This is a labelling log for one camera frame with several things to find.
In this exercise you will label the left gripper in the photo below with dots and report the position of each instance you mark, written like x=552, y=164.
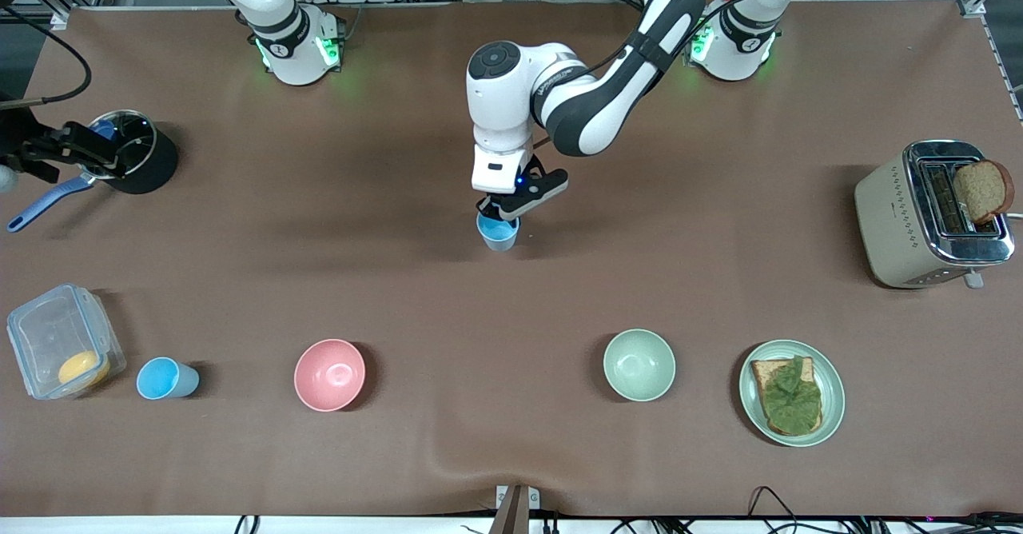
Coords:
x=490, y=209

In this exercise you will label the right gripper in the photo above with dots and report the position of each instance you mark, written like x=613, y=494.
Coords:
x=17, y=136

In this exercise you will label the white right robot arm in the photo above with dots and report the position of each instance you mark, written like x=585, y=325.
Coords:
x=288, y=46

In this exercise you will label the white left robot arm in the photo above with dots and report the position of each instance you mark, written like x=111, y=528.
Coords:
x=599, y=110

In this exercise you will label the small blue item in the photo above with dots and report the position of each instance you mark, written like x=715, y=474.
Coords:
x=104, y=129

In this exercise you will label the brown table mat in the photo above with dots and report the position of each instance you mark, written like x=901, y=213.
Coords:
x=320, y=198

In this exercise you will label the clear plastic food container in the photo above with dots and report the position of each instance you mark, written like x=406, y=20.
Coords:
x=48, y=334

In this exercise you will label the pale green bowl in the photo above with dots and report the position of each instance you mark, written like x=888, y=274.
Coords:
x=639, y=364

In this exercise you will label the yellow round food piece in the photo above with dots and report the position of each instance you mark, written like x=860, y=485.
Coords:
x=80, y=368

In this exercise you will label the pink bowl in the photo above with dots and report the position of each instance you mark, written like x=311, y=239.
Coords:
x=329, y=374

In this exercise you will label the toast slice with lettuce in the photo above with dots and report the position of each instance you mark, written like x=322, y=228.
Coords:
x=759, y=374

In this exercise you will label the green lettuce leaf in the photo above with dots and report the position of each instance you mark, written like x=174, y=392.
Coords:
x=793, y=398

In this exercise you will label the pale green plate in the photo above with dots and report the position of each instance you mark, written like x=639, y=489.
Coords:
x=833, y=394

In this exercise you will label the beige and chrome toaster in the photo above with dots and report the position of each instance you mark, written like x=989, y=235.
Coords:
x=887, y=222

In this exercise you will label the brown bread slice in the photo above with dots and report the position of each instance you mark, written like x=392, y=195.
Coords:
x=983, y=190

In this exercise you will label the metal table bracket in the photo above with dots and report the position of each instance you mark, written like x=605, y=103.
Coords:
x=511, y=510

